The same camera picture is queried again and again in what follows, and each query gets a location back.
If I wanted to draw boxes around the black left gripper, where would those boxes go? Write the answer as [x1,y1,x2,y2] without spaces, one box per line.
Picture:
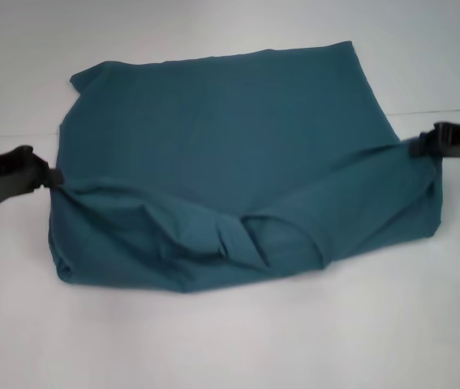
[0,145,64,207]

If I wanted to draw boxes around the teal t-shirt with pink print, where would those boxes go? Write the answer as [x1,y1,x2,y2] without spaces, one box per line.
[49,39,445,295]

